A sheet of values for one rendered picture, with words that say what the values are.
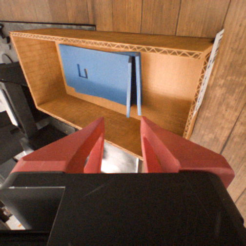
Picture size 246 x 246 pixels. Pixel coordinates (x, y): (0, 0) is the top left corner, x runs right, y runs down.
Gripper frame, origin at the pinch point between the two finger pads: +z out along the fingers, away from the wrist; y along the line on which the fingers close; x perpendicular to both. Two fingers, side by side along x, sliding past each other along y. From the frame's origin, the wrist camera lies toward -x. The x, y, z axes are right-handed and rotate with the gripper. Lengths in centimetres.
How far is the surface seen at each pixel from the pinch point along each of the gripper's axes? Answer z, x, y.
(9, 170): 348, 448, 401
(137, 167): 8.4, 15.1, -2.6
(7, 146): 30, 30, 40
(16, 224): 178, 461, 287
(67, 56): 17.3, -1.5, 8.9
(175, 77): 7.9, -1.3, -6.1
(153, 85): 9.4, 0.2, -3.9
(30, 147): 17.8, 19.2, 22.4
